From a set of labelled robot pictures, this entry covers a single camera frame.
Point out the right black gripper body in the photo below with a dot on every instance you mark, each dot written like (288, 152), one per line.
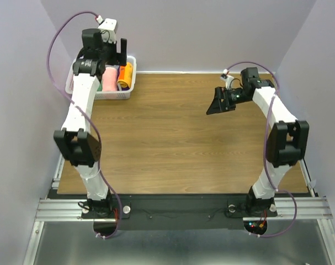
(232, 97)

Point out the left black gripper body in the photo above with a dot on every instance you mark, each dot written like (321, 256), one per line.
(110, 54)

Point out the orange towel with blue spots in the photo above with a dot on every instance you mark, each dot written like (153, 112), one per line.
(125, 75)

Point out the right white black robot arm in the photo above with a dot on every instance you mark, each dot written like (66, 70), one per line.
(285, 138)

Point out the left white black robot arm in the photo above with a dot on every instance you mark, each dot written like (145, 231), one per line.
(74, 139)

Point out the light pink rolled towel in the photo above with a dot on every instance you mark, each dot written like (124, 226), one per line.
(109, 79)

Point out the green rolled towel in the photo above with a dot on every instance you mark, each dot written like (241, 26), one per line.
(100, 88)

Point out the purple rolled towel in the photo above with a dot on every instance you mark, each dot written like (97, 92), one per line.
(124, 89)

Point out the white plastic basket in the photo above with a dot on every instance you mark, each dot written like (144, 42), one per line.
(112, 95)

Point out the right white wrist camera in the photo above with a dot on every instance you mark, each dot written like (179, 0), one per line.
(228, 79)

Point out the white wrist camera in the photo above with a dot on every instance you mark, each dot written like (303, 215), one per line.
(228, 79)
(108, 28)

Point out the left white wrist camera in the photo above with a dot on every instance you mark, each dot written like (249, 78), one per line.
(108, 28)

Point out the aluminium frame rail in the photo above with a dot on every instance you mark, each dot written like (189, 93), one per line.
(302, 208)

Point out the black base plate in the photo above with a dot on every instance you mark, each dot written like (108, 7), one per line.
(138, 222)

